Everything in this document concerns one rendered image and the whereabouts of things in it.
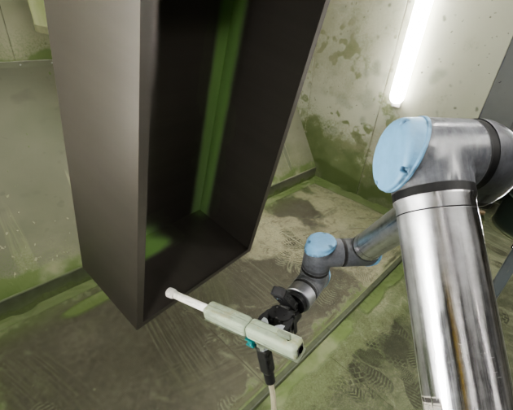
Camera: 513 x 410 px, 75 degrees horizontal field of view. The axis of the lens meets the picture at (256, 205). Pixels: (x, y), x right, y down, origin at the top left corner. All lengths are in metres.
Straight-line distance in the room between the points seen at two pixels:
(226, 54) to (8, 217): 1.32
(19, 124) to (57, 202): 0.43
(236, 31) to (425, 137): 0.90
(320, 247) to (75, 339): 1.28
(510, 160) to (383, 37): 2.21
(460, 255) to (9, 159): 1.94
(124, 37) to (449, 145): 0.56
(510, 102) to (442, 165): 2.01
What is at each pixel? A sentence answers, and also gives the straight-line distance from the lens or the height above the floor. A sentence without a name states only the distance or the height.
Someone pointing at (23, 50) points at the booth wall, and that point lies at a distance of 2.22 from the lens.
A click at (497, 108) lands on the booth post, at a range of 2.54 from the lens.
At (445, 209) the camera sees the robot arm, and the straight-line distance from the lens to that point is 0.52.
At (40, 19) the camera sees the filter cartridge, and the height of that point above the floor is 1.31.
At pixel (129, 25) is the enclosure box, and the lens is 0.68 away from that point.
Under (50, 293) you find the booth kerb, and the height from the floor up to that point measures 0.09.
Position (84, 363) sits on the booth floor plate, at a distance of 1.78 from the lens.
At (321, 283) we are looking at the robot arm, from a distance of 1.11.
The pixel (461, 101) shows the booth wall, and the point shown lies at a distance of 2.58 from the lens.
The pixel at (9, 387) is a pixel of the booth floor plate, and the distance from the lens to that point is 1.83.
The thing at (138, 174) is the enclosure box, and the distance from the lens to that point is 0.78.
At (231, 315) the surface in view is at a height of 0.71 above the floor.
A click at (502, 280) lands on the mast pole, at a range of 1.95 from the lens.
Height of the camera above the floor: 1.44
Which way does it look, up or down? 31 degrees down
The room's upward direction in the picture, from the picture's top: 5 degrees clockwise
